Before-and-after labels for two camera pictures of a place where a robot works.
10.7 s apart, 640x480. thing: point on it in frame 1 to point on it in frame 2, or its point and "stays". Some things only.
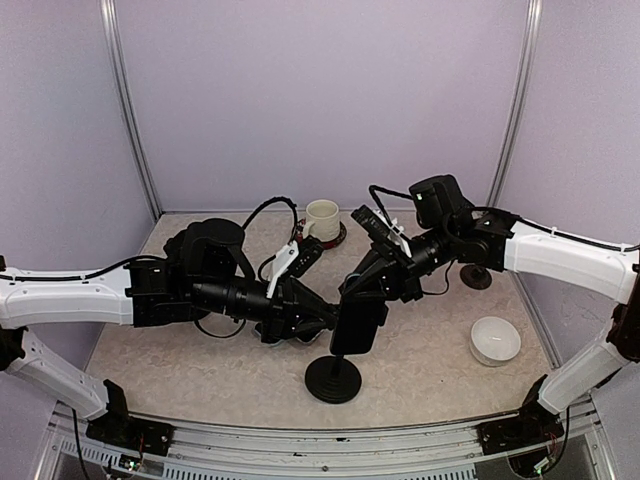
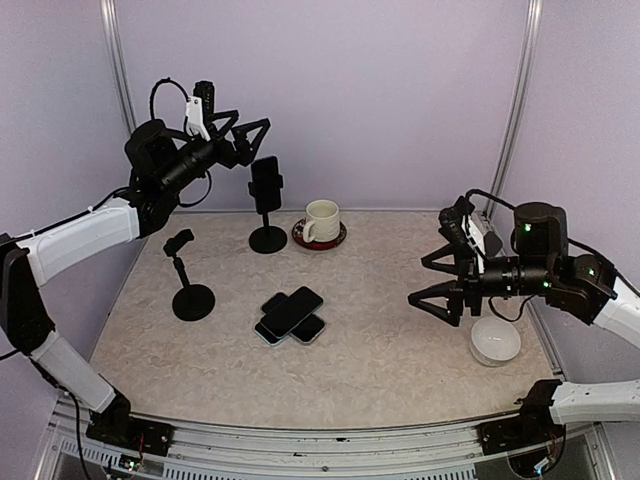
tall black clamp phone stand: (333, 380) to (267, 239)
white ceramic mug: (322, 220) stays
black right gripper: (381, 262) to (469, 269)
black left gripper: (287, 303) to (242, 152)
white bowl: (493, 341) stays
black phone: (357, 324) to (266, 184)
